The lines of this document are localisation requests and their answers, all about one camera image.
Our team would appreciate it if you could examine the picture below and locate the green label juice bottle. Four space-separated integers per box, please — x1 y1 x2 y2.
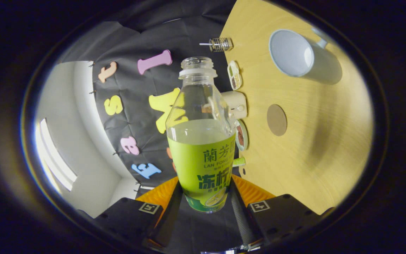
165 56 237 214

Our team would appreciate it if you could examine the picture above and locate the round brown coaster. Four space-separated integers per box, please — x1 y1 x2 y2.
267 104 288 137

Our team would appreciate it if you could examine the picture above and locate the white divided snack tray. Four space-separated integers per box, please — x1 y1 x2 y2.
227 60 242 91

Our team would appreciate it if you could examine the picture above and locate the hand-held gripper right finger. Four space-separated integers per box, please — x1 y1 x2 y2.
229 174 321 249

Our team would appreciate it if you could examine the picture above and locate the wooden table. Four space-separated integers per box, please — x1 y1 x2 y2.
220 0 374 216

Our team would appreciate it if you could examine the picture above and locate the pale green plate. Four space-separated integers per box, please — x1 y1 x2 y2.
235 119 249 151

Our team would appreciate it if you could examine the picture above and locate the white cup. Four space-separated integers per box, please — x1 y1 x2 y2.
269 28 343 85

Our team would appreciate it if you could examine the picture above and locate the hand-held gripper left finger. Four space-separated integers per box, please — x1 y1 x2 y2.
94 176 184 249

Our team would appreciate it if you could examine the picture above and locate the wire mesh holder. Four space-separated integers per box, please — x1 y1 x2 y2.
210 37 234 52

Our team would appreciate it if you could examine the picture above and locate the white toaster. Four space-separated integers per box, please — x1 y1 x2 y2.
221 91 248 120

